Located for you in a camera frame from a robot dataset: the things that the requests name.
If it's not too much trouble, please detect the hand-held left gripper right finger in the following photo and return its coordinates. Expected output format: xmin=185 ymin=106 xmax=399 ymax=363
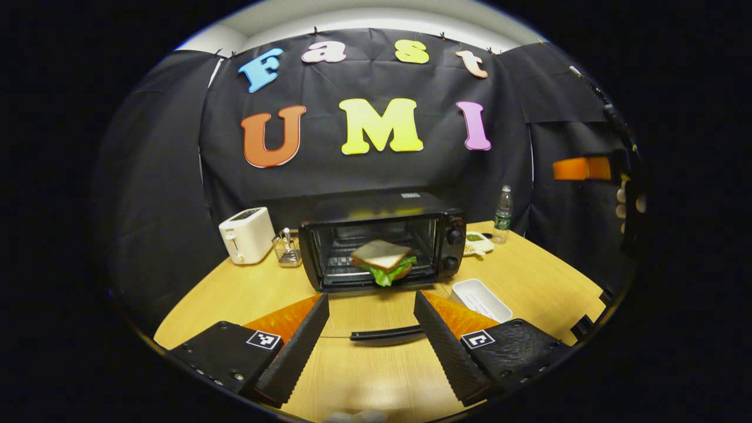
xmin=413 ymin=290 xmax=574 ymax=407

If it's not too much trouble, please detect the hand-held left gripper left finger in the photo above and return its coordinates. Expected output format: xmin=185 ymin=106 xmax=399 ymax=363
xmin=169 ymin=293 xmax=331 ymax=407

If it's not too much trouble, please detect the toast sandwich with lettuce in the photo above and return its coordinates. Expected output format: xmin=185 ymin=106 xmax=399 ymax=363
xmin=350 ymin=239 xmax=418 ymax=288

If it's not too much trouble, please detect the black electric oven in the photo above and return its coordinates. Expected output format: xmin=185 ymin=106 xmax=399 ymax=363
xmin=298 ymin=190 xmax=468 ymax=343

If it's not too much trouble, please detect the white rectangular tray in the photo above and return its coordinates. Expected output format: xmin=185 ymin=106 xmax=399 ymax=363
xmin=451 ymin=278 xmax=514 ymax=324

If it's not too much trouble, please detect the clear plastic water bottle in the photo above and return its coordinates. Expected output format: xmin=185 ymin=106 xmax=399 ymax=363
xmin=492 ymin=185 xmax=514 ymax=245

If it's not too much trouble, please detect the small white dish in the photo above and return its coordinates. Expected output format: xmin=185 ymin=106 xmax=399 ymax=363
xmin=464 ymin=231 xmax=496 ymax=258

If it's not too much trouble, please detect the white toaster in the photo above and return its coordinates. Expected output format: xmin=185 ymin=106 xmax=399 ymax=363
xmin=219 ymin=207 xmax=276 ymax=266

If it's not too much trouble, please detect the black backdrop cloth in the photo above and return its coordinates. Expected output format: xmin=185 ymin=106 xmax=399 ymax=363
xmin=91 ymin=26 xmax=644 ymax=330

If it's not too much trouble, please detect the small wire basket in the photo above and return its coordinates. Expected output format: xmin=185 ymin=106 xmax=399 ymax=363
xmin=271 ymin=227 xmax=303 ymax=268

